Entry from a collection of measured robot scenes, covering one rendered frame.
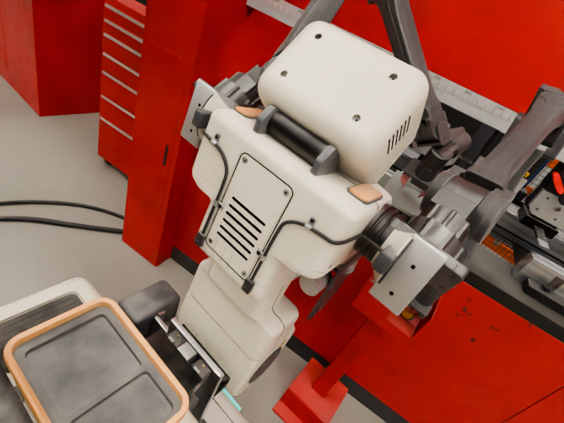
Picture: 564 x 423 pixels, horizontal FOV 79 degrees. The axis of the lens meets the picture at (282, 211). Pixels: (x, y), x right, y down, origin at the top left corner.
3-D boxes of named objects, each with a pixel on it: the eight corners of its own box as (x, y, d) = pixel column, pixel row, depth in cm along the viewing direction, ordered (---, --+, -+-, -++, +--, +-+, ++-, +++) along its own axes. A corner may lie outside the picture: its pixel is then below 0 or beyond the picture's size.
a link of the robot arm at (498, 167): (545, 69, 70) (603, 85, 65) (516, 124, 81) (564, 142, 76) (425, 186, 52) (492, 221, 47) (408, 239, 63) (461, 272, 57)
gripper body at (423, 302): (436, 295, 105) (450, 284, 99) (423, 319, 99) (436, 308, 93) (418, 282, 107) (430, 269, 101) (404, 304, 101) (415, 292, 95)
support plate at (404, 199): (377, 196, 102) (378, 194, 102) (395, 171, 123) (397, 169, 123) (432, 230, 98) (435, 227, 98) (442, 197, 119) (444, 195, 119)
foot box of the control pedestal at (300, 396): (271, 409, 143) (281, 396, 136) (303, 369, 162) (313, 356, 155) (309, 448, 136) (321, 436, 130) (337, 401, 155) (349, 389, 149)
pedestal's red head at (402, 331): (350, 304, 111) (378, 267, 101) (368, 280, 124) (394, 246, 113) (404, 347, 105) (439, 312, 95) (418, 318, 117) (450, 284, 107)
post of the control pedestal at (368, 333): (310, 387, 143) (374, 310, 113) (318, 378, 148) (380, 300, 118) (322, 398, 141) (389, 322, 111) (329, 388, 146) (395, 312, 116)
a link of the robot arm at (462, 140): (409, 128, 91) (436, 124, 84) (437, 111, 95) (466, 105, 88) (422, 169, 95) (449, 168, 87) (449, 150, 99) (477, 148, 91)
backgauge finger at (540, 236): (522, 240, 116) (533, 229, 113) (516, 211, 137) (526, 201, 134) (557, 260, 113) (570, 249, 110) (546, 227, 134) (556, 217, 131)
